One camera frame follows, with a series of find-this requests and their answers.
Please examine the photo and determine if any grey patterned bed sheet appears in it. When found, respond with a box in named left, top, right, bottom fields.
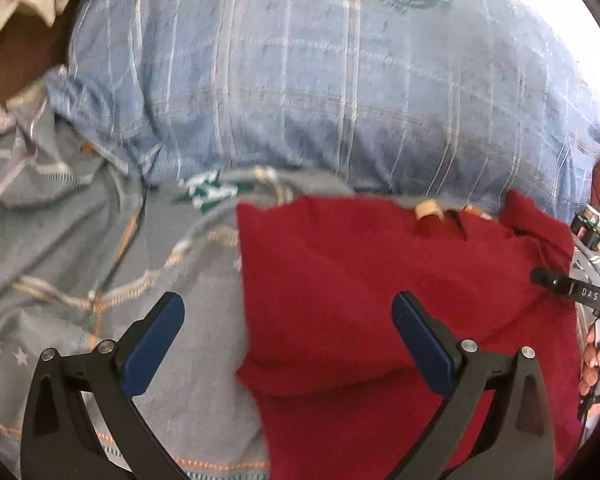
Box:
left=0, top=83, right=350, bottom=479

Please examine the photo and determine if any blue plaid pillow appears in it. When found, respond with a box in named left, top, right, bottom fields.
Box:
left=45, top=0, right=600, bottom=221

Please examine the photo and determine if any person's right hand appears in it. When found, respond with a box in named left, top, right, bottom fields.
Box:
left=579, top=340, right=600, bottom=396

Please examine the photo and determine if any red fleece garment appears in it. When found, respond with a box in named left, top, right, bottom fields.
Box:
left=237, top=191, right=581, bottom=479

